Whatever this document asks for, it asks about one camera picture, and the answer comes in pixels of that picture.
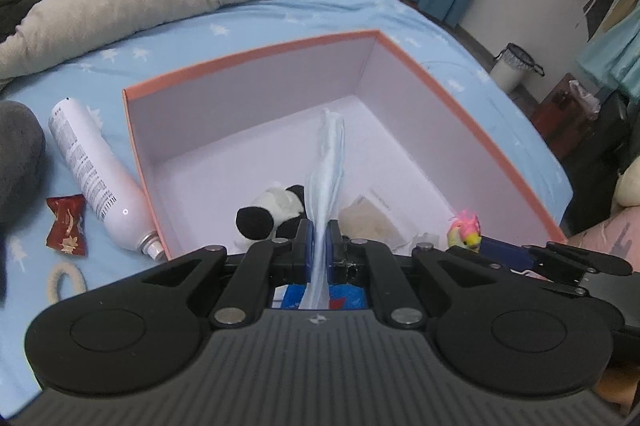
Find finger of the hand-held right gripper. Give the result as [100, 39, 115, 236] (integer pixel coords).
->
[521, 241, 632, 277]
[480, 238, 588, 297]

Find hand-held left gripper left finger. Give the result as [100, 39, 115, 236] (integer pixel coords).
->
[142, 219, 316, 328]

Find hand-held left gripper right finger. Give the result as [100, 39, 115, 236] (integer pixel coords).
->
[325, 219, 532, 328]

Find small pink yellow toy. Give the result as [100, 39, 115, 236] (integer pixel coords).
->
[447, 213, 482, 252]

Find clear plastic packet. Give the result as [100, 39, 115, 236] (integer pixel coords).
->
[340, 188, 427, 253]

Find panda plush toy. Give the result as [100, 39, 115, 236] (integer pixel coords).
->
[236, 185, 307, 243]

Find clear plastic bag blue contents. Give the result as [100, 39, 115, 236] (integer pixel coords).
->
[299, 108, 347, 310]

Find orange cardboard box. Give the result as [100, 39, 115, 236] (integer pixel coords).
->
[122, 30, 569, 263]

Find pink cloth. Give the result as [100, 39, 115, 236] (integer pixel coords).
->
[569, 205, 640, 263]

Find cream plush toy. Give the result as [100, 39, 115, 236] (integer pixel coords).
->
[612, 155, 640, 208]

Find red brown cabinet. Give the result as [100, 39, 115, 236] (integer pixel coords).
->
[530, 73, 602, 163]

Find white trash bin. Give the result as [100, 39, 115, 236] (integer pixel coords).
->
[489, 43, 545, 95]

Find teal cloth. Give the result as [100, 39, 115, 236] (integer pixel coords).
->
[575, 1, 640, 103]

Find white spray bottle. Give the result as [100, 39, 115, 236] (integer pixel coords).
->
[48, 98, 166, 263]

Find light blue tree print bedsheet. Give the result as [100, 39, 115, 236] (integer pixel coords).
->
[0, 0, 574, 413]

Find red candy wrapper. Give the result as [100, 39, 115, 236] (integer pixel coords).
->
[46, 194, 89, 257]

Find grey penguin plush toy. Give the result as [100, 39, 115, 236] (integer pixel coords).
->
[0, 101, 47, 228]

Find beige ring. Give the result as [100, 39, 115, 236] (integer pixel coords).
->
[47, 263, 89, 308]

